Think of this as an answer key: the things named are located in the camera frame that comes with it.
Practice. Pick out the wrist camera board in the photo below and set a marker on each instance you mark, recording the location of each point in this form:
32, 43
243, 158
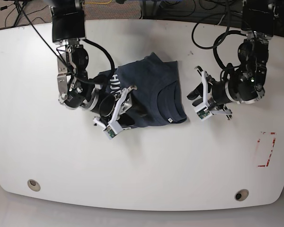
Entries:
204, 114
109, 133

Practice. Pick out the dark blue t-shirt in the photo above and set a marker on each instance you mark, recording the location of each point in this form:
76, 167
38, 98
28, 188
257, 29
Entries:
158, 90

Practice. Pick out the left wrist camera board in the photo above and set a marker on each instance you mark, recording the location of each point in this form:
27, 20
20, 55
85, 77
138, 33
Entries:
204, 114

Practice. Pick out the left table grommet hole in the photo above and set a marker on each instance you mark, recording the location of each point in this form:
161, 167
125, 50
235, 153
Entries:
34, 185

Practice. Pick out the table grommet hole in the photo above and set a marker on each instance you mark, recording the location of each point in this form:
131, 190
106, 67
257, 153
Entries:
241, 195
34, 185

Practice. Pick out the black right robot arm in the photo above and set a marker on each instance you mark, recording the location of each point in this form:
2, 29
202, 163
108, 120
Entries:
76, 89

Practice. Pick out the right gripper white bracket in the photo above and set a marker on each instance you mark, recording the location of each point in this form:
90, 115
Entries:
111, 108

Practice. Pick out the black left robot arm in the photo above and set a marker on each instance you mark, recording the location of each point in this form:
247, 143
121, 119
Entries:
242, 84

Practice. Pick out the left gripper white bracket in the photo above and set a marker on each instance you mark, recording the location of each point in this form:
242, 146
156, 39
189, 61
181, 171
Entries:
203, 90

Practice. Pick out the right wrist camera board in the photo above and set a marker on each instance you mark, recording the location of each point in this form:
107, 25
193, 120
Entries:
109, 133

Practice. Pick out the red tape marking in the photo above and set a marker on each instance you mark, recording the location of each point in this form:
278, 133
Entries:
264, 148

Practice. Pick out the right table grommet hole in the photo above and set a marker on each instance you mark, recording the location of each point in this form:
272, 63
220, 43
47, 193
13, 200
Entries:
241, 195

